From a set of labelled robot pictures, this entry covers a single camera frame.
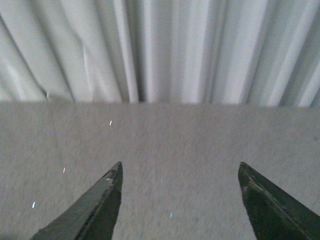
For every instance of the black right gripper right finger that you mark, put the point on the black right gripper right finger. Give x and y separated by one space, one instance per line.
273 213

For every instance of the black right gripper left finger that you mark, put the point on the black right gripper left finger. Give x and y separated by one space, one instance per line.
93 216

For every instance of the grey pleated curtain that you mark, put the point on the grey pleated curtain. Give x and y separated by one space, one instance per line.
232 52

